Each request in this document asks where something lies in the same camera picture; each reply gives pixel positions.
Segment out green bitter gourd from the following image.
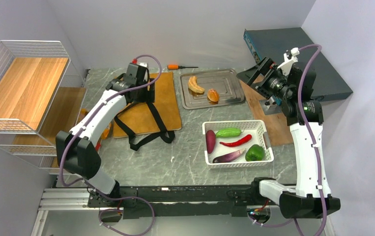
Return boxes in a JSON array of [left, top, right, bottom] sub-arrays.
[[216, 128, 242, 138]]

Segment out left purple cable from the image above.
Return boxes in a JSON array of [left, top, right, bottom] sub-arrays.
[[58, 55, 163, 236]]

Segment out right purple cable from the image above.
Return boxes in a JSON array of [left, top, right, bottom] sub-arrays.
[[247, 44, 328, 236]]

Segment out metal bracket stand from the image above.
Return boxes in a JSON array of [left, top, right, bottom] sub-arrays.
[[259, 100, 282, 116]]

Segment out round glazed bread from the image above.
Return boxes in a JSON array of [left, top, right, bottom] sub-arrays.
[[207, 88, 220, 103]]

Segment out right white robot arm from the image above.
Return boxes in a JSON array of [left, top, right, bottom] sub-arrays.
[[237, 57, 341, 219]]

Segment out silver metal tray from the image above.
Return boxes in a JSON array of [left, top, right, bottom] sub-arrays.
[[179, 69, 245, 110]]

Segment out green bell pepper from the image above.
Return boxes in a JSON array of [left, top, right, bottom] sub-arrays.
[[245, 144, 265, 162]]

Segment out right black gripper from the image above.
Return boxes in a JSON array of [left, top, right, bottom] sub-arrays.
[[236, 56, 294, 101]]

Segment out yellow snack packet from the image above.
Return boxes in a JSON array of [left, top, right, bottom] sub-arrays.
[[76, 108, 112, 144]]

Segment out purple cable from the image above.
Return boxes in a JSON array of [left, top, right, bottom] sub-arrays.
[[247, 44, 328, 236], [58, 55, 163, 236]]

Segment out tan grocery bag black straps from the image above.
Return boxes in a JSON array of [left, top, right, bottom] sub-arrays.
[[112, 71, 182, 151]]

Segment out red chili pepper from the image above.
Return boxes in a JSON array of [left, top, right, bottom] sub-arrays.
[[219, 134, 253, 147]]

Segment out purple sweet potato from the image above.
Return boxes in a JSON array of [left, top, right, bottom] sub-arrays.
[[205, 130, 216, 154]]

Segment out white plastic basket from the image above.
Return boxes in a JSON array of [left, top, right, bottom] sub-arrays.
[[202, 120, 274, 169]]

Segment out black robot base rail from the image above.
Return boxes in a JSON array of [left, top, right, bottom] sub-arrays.
[[39, 185, 286, 225]]

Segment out orange handled screwdriver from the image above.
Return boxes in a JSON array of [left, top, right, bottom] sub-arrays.
[[167, 64, 198, 70]]

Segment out long croissant bread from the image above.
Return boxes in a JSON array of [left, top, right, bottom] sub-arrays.
[[188, 76, 205, 94]]

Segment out purple eggplant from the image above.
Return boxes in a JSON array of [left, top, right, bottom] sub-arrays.
[[212, 148, 246, 163]]

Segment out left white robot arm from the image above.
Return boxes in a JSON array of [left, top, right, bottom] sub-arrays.
[[56, 61, 152, 207]]

